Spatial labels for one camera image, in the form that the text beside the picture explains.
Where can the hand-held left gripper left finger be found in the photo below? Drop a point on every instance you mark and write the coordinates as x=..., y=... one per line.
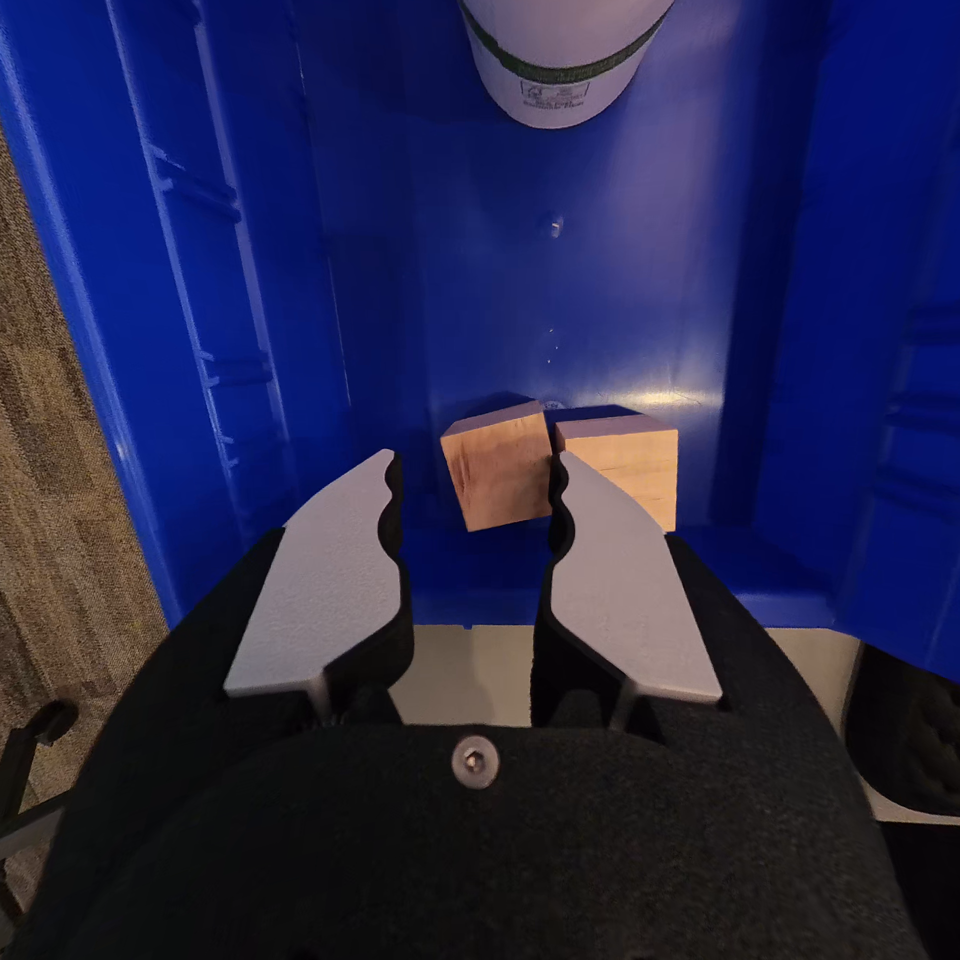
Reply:
x=322, y=600

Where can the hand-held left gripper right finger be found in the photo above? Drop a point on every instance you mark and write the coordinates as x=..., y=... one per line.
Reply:
x=630, y=607

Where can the wooden cube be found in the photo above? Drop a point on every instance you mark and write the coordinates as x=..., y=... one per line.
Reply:
x=499, y=472
x=637, y=457

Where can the blue plastic bin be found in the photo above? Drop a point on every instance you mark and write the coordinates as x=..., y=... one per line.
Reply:
x=675, y=262

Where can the white paper cup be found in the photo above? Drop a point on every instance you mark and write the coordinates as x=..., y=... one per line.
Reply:
x=562, y=82

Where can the black padded armrest mat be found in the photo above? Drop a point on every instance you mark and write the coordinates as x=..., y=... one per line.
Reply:
x=915, y=735

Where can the black chair frame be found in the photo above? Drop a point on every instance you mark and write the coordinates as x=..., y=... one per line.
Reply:
x=52, y=720

